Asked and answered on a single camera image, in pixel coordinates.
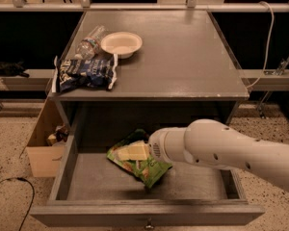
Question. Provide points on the clear plastic water bottle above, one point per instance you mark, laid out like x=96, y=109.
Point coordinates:
x=91, y=44

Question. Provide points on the grey wooden cabinet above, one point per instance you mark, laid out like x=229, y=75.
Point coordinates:
x=183, y=71

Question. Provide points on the cardboard box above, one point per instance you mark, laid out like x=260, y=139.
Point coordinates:
x=45, y=159

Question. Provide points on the grey open drawer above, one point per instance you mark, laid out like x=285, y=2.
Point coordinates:
x=90, y=190

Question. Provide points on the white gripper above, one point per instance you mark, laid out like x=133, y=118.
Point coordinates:
x=156, y=145

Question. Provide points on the metal railing frame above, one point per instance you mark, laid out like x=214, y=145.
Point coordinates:
x=218, y=6

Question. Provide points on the green rice chip bag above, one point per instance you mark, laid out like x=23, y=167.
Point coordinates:
x=149, y=170

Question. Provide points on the black object on ledge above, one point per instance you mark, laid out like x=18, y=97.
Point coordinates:
x=13, y=69

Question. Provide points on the white paper bowl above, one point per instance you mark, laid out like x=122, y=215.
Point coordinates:
x=124, y=44

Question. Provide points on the items inside cardboard box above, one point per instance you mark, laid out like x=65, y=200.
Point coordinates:
x=60, y=134

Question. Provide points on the blue chip bag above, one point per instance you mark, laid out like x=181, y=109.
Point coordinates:
x=95, y=73

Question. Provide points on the metal drawer knob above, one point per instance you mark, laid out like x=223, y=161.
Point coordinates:
x=149, y=225

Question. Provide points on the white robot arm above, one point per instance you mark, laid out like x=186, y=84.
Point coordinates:
x=209, y=143

